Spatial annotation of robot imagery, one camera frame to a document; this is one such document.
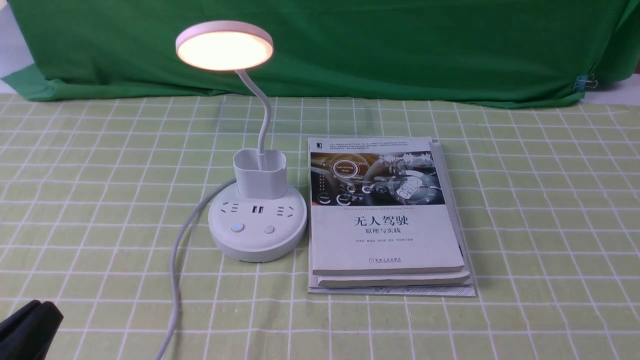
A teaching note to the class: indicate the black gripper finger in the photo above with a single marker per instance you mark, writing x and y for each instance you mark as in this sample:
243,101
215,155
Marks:
29,332

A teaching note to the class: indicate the white desk lamp with sockets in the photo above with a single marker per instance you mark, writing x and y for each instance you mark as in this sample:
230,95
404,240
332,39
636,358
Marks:
258,216

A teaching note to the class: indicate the top book with car cover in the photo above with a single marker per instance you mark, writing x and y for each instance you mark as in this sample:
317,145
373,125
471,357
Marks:
380,235

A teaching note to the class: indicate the bottom thin white booklet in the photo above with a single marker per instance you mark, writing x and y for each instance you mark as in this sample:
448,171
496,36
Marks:
466,289

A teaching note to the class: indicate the green backdrop cloth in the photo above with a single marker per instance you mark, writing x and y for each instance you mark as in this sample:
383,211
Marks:
511,54

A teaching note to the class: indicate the teal binder clip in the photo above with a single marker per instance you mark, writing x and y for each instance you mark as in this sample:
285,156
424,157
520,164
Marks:
585,83

